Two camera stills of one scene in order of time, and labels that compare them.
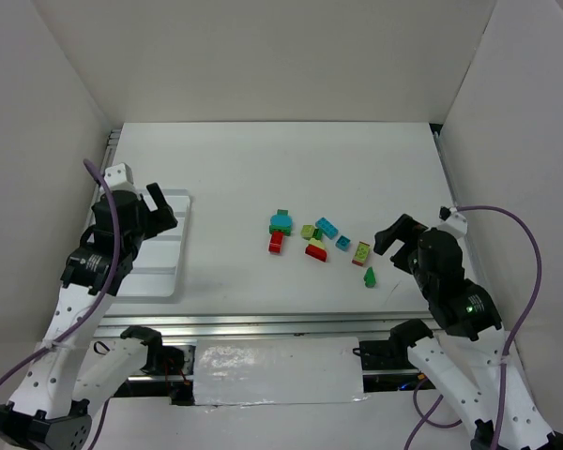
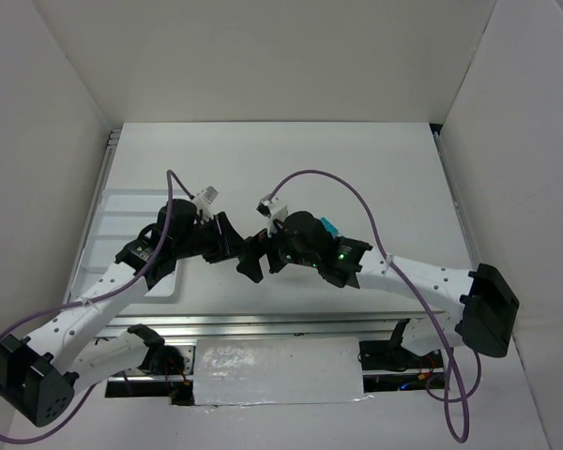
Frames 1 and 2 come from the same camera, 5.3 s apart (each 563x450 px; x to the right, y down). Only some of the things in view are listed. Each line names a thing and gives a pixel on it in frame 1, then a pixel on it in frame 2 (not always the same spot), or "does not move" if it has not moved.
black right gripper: (404, 246) → (267, 250)
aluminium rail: (259, 324) does not move
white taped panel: (278, 370) does not move
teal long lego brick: (327, 227) does not move
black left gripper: (151, 217) → (217, 238)
